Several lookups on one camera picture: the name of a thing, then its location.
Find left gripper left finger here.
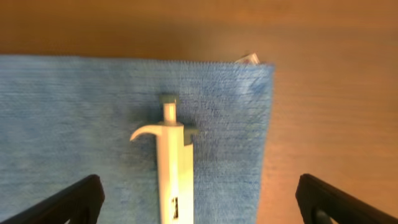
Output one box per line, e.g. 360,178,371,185
0,174,106,224

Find white pipette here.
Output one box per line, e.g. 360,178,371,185
129,94,199,224

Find white cloth label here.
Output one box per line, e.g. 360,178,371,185
234,53,261,65

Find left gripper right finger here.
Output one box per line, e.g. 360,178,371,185
295,173,398,224

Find blue cloth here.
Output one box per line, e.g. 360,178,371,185
0,55,275,224

